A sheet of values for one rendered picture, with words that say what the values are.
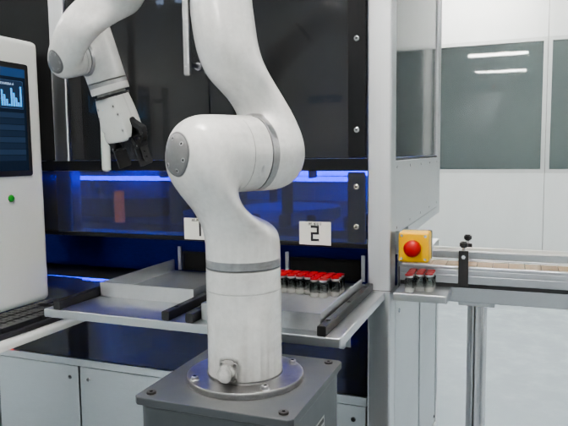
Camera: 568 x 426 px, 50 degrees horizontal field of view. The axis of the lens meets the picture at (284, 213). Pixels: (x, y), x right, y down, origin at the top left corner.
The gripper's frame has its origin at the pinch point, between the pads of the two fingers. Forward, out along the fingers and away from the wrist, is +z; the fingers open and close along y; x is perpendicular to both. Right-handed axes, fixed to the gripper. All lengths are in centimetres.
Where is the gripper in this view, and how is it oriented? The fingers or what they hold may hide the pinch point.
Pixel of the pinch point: (134, 161)
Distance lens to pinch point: 140.6
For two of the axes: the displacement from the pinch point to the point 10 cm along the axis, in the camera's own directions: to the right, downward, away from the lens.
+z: 2.6, 9.3, 2.5
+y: 6.9, 0.0, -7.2
